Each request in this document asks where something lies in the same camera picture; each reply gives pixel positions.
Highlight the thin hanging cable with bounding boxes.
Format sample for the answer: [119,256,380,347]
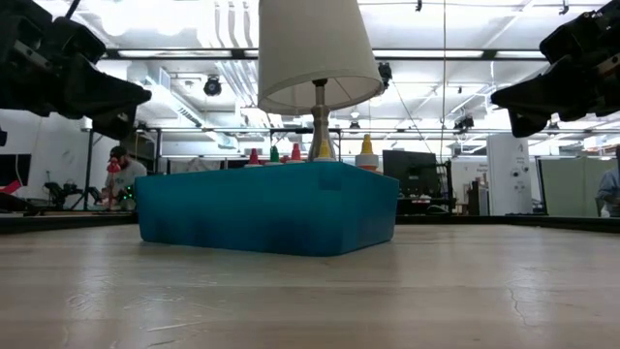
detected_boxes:
[439,0,448,161]

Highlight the person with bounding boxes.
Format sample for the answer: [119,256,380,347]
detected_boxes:
[104,144,149,210]
[596,144,620,218]

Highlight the black monitor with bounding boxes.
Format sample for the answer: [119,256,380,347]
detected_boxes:
[382,149,440,195]

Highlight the blue plastic tray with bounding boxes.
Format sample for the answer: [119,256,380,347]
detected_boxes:
[134,161,401,258]

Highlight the red background object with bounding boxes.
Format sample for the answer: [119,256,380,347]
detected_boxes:
[106,157,122,195]

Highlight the orange-red food coloring bottle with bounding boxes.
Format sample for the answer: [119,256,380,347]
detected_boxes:
[286,143,306,165]

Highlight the black wall screen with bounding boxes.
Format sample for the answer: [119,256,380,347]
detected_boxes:
[0,153,33,188]

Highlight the yellow food coloring bottle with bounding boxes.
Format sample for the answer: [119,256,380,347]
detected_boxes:
[354,134,384,175]
[313,139,336,164]

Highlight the black ceiling light bar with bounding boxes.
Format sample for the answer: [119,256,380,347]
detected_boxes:
[104,47,546,62]

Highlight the green partition panel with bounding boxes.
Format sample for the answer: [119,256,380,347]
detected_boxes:
[538,155,614,218]

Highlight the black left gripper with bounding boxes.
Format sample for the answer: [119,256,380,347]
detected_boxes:
[18,16,153,141]

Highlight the white shade silver table lamp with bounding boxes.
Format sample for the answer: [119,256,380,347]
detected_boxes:
[258,0,387,164]

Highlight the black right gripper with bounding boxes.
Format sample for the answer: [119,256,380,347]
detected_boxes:
[490,12,607,139]

